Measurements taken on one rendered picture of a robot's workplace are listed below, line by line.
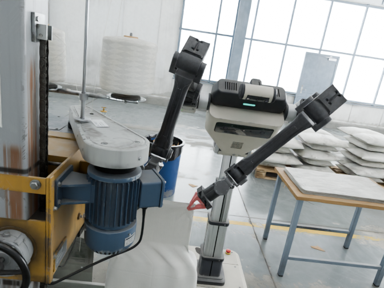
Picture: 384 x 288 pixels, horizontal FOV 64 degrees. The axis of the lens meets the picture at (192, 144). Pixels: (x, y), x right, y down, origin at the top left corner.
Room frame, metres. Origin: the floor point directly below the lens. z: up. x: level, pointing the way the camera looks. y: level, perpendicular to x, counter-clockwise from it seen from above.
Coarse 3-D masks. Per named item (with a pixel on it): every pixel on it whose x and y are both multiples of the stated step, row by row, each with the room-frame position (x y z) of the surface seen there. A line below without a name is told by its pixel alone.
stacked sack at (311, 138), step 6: (306, 138) 4.35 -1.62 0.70; (312, 138) 4.35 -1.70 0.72; (318, 138) 4.37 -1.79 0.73; (324, 138) 4.40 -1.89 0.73; (330, 138) 4.42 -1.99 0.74; (336, 138) 4.49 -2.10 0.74; (318, 144) 4.35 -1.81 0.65; (324, 144) 4.33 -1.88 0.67; (330, 144) 4.32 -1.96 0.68; (336, 144) 4.33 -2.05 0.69; (342, 144) 4.34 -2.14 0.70
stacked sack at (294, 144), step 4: (292, 140) 4.46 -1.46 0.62; (296, 140) 4.56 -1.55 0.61; (288, 144) 4.33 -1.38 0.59; (292, 144) 4.34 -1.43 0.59; (296, 144) 4.35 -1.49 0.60; (300, 144) 4.39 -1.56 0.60; (292, 148) 4.34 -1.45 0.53; (296, 148) 4.32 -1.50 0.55; (300, 148) 4.32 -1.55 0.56; (304, 148) 4.33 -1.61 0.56
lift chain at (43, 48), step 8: (40, 40) 0.72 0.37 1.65; (48, 40) 0.74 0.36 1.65; (40, 48) 0.72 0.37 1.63; (48, 48) 0.74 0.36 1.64; (40, 56) 0.72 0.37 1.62; (48, 56) 0.74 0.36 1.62; (40, 64) 0.72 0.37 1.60; (48, 64) 0.74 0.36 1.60; (40, 72) 0.72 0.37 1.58; (48, 72) 0.74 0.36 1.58; (40, 80) 0.72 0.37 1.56; (48, 80) 0.74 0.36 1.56; (40, 88) 0.72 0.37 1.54; (48, 88) 0.74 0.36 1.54; (40, 96) 0.72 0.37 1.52; (48, 96) 0.74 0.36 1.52; (40, 104) 0.72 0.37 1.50; (48, 104) 0.74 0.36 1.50; (40, 112) 0.72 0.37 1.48; (40, 120) 0.72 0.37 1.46; (48, 120) 0.74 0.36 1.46; (40, 128) 0.72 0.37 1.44; (48, 128) 0.74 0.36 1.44; (40, 136) 0.72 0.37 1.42; (40, 144) 0.72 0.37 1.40; (40, 152) 0.72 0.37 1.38; (40, 160) 0.72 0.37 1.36; (40, 168) 0.72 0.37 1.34; (40, 176) 0.72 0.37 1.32; (40, 200) 0.72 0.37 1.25; (40, 208) 0.72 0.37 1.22
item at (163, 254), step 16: (160, 208) 1.14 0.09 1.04; (176, 208) 1.14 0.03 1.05; (160, 224) 1.14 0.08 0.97; (176, 224) 1.14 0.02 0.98; (192, 224) 1.15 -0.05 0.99; (144, 240) 1.14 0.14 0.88; (160, 240) 1.14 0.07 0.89; (176, 240) 1.14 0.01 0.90; (128, 256) 1.09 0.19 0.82; (144, 256) 1.10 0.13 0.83; (160, 256) 1.11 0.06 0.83; (176, 256) 1.12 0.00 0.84; (192, 256) 1.17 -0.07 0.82; (112, 272) 1.08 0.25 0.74; (128, 272) 1.07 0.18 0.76; (144, 272) 1.07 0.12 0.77; (160, 272) 1.08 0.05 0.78; (176, 272) 1.08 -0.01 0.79; (192, 272) 1.10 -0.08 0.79
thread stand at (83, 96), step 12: (84, 36) 0.94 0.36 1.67; (132, 36) 0.96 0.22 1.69; (84, 48) 0.94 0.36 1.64; (84, 60) 0.94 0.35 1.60; (84, 72) 0.94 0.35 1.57; (84, 84) 0.94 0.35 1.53; (84, 96) 0.93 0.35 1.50; (96, 96) 0.94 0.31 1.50; (108, 96) 0.92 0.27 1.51; (120, 96) 0.93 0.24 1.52; (132, 96) 0.96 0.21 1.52; (84, 108) 0.94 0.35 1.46; (84, 120) 0.93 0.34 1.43
